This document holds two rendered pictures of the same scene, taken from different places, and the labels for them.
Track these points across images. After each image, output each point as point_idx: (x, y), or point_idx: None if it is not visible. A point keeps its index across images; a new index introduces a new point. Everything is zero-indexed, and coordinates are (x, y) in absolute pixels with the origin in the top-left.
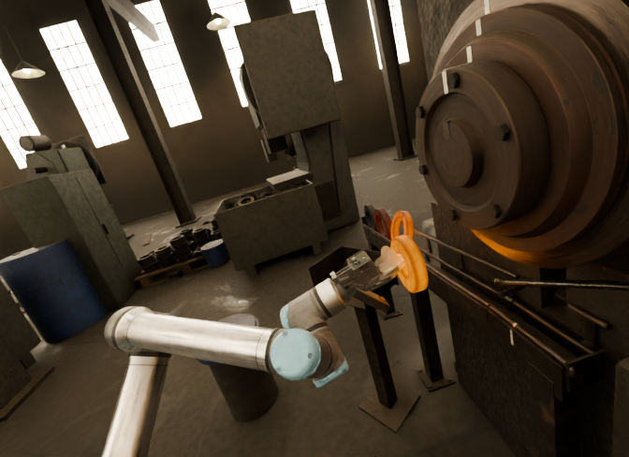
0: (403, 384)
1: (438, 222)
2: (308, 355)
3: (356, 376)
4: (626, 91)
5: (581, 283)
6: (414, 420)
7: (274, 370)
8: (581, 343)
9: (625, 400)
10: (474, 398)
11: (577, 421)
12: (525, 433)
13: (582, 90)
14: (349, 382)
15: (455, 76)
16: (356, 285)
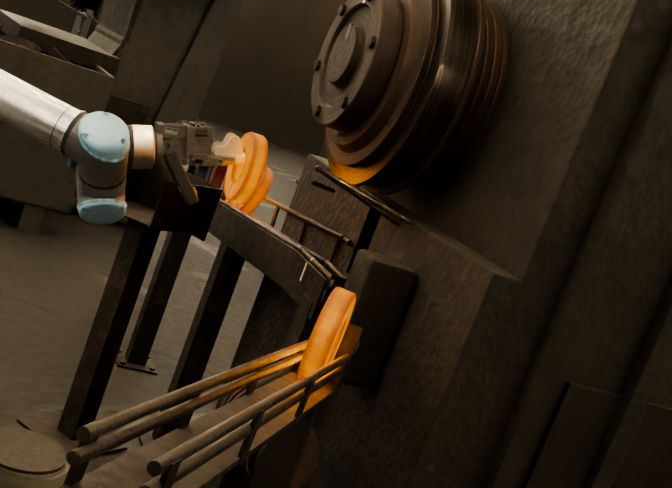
0: (107, 432)
1: (303, 182)
2: (121, 140)
3: (28, 395)
4: (434, 53)
5: (372, 197)
6: (102, 462)
7: (72, 141)
8: None
9: (349, 278)
10: None
11: None
12: None
13: (420, 42)
14: (13, 396)
15: None
16: (178, 149)
